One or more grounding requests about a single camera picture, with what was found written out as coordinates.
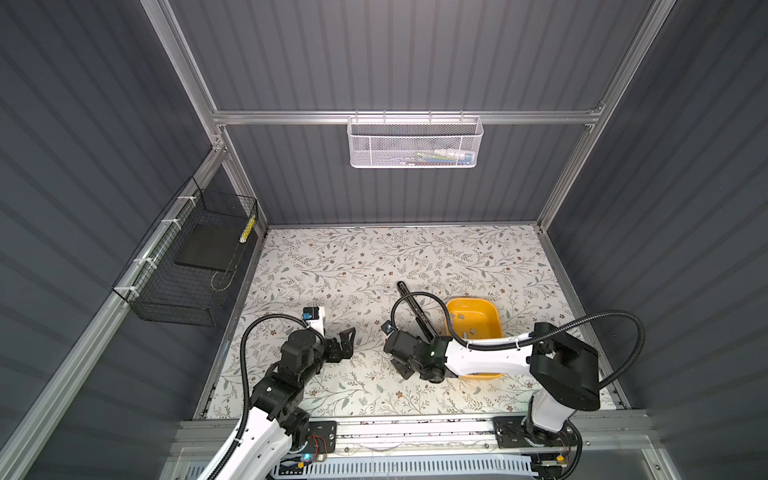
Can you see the black wire basket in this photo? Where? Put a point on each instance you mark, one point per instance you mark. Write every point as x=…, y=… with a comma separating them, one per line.
x=158, y=290

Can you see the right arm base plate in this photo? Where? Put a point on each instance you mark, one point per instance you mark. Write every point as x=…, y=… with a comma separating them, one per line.
x=512, y=431

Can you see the yellow plastic tray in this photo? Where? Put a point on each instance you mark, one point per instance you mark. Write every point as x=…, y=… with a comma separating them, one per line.
x=471, y=312

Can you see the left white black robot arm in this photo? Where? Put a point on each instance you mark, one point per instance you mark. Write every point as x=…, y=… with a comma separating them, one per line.
x=273, y=423

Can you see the white wire mesh basket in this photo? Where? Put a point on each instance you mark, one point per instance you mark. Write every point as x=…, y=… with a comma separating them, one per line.
x=374, y=142

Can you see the black stapler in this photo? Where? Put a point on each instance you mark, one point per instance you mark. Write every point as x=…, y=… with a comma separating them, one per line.
x=421, y=318

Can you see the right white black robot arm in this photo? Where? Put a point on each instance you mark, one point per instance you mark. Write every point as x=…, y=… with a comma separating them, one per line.
x=565, y=367

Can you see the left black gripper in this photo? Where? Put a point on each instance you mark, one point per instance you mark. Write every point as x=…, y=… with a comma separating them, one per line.
x=344, y=345

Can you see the aluminium mounting rail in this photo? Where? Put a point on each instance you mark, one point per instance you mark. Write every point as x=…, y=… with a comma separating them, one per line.
x=428, y=434

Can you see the black pad in basket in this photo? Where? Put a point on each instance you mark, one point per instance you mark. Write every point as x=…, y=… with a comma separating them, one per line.
x=209, y=247

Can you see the items in white basket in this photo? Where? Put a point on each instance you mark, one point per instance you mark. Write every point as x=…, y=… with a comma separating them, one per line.
x=439, y=157

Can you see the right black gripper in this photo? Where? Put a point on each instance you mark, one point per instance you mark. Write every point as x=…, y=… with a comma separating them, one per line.
x=402, y=371

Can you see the yellow marker in basket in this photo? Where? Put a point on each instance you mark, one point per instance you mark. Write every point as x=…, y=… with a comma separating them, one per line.
x=243, y=238

